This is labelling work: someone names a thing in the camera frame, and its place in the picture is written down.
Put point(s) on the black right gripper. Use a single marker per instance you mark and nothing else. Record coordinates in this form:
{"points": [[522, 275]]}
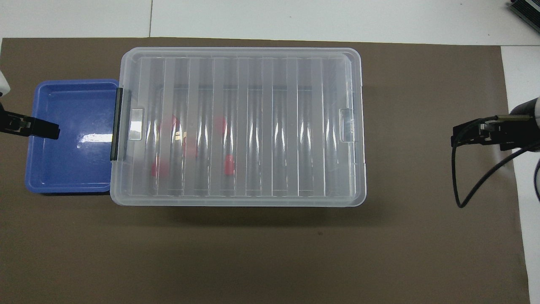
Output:
{"points": [[517, 135]]}

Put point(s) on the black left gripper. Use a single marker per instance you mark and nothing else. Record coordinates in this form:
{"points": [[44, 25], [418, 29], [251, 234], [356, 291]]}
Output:
{"points": [[10, 123]]}

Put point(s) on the clear ribbed plastic lid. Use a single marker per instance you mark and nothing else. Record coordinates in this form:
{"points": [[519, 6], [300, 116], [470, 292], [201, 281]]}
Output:
{"points": [[253, 67]]}

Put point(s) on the blue plastic tray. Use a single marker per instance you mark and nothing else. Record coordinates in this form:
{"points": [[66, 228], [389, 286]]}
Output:
{"points": [[67, 169]]}

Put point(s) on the clear plastic storage box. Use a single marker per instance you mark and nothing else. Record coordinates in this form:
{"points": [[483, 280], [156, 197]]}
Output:
{"points": [[329, 139]]}

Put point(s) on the dark grey ribbed device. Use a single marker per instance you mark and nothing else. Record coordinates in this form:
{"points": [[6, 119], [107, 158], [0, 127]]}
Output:
{"points": [[527, 8]]}

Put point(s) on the brown table mat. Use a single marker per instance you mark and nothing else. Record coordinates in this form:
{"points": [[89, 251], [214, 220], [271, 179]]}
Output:
{"points": [[253, 261]]}

